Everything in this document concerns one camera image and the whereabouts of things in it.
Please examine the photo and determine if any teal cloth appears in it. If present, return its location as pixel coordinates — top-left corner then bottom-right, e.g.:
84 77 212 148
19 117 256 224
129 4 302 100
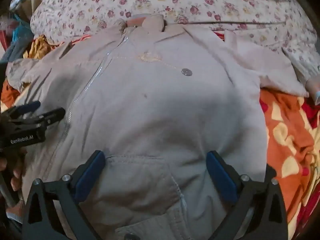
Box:
9 14 33 43

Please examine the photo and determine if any grey cloth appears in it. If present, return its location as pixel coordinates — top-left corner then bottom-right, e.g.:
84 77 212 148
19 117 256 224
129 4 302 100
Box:
0 39 29 64

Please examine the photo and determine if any person's left hand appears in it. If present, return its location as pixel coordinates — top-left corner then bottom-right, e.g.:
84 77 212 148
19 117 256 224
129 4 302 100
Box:
0 147 27 193

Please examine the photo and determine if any beige zip jacket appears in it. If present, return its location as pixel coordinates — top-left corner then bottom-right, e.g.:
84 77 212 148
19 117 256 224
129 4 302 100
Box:
6 15 310 240

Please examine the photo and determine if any orange printed blanket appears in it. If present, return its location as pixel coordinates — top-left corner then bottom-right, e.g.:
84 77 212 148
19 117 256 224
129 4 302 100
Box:
0 31 320 240

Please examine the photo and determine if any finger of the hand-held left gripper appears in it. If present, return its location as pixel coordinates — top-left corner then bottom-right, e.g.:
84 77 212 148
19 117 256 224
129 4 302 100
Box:
31 107 66 127
14 101 41 117

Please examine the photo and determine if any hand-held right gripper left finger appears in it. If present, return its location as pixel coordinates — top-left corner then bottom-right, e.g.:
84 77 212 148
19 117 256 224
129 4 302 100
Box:
22 150 107 240

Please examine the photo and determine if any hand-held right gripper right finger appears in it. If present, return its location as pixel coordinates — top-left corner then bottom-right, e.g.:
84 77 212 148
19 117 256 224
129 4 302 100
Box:
206 151 288 240

